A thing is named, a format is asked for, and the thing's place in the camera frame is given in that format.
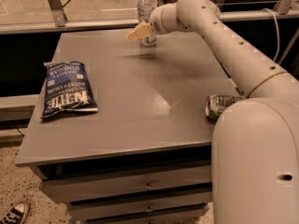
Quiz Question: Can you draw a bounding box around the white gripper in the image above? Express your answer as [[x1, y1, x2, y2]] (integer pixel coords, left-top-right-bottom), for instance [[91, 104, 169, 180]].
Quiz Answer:
[[125, 4, 181, 42]]

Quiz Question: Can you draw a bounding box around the clear plastic water bottle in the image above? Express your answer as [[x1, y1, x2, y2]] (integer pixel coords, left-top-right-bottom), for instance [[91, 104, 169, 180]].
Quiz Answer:
[[137, 0, 157, 47]]

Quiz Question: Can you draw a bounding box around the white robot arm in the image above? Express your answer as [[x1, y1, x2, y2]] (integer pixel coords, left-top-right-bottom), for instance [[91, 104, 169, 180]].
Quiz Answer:
[[126, 0, 299, 224]]

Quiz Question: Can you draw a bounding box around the green 7up can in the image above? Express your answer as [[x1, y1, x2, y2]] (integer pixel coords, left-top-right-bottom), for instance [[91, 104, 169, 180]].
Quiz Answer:
[[205, 94, 245, 120]]

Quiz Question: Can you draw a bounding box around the blue kettle chips bag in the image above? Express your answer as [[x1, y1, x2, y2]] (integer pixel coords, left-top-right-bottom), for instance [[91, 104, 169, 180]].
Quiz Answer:
[[42, 61, 98, 119]]

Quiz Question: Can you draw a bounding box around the top grey drawer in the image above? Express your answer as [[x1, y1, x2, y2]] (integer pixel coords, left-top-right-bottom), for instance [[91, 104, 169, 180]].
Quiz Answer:
[[40, 162, 211, 203]]

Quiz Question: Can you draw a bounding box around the grey drawer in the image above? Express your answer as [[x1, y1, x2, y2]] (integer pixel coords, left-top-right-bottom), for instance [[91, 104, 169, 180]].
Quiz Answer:
[[67, 189, 212, 220], [40, 162, 211, 203], [86, 204, 206, 224]]

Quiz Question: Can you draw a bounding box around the middle grey drawer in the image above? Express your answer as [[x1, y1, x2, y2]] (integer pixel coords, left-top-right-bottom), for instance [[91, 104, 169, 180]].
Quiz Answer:
[[67, 189, 212, 220]]

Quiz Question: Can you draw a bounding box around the bottom grey drawer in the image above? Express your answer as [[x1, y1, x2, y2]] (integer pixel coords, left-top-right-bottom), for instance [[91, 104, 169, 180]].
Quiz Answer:
[[86, 204, 206, 224]]

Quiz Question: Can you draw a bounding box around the black white sneaker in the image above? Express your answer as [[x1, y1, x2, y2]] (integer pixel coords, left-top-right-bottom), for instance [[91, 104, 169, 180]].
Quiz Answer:
[[0, 202, 30, 224]]

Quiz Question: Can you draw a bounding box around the metal railing frame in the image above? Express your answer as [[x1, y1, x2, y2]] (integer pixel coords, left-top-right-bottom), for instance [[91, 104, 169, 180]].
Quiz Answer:
[[0, 0, 299, 35]]

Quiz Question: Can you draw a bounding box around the white cable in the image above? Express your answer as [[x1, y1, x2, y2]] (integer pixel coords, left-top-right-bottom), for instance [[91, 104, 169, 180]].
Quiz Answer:
[[261, 7, 281, 63]]

